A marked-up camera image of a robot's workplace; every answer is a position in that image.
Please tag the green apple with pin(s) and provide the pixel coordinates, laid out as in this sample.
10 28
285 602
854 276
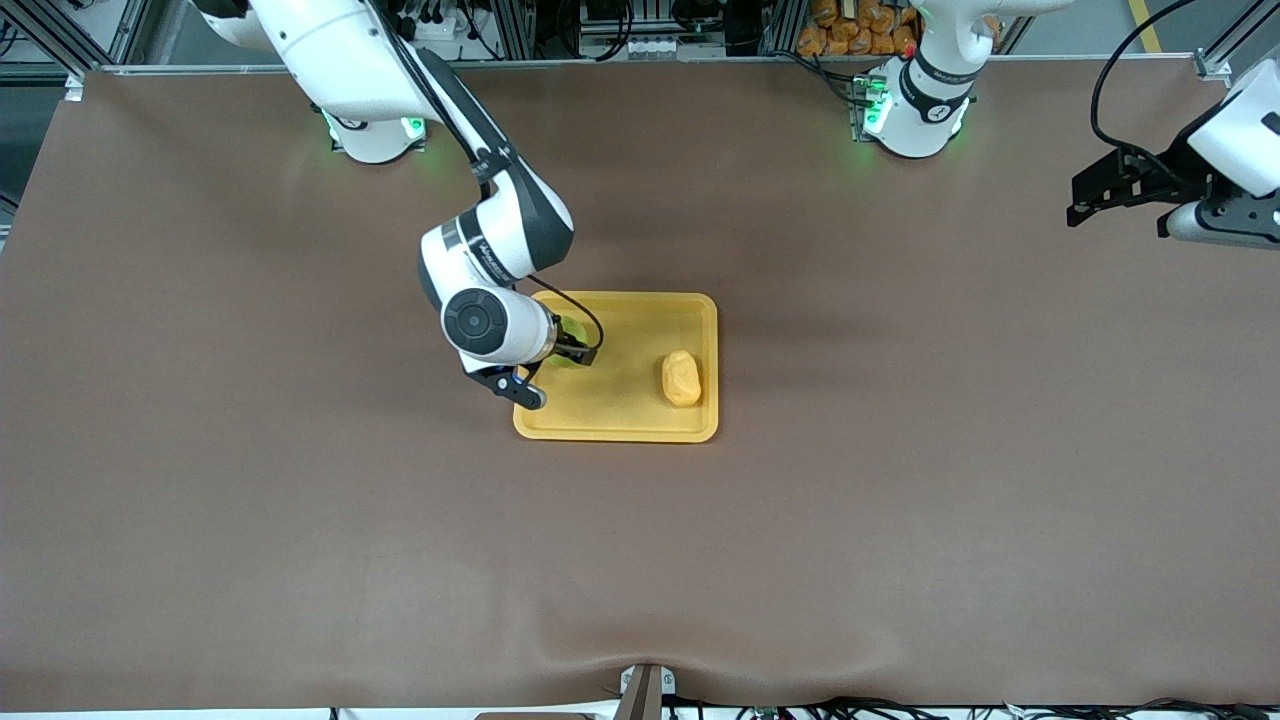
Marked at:
573 329

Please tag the brown table mat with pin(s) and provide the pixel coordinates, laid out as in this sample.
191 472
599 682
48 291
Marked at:
640 560

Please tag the metal table clamp bracket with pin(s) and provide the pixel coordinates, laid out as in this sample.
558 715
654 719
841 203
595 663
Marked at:
645 692

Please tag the metal corner bracket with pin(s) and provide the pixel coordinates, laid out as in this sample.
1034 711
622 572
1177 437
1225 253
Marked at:
1213 66

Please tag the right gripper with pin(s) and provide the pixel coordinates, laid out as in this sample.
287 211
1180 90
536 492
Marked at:
573 349

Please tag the yellow potato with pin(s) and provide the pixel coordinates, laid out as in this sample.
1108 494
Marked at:
681 378

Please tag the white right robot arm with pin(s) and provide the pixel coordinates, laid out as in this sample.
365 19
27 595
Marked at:
340 50

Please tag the yellow plastic tray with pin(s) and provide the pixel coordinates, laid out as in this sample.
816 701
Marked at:
630 400

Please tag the orange snack packet pile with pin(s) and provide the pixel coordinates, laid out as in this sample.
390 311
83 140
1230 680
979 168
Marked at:
850 28

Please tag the white power strip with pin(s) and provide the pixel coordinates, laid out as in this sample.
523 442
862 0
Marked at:
440 27

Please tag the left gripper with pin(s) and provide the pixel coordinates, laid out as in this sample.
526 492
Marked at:
1166 173

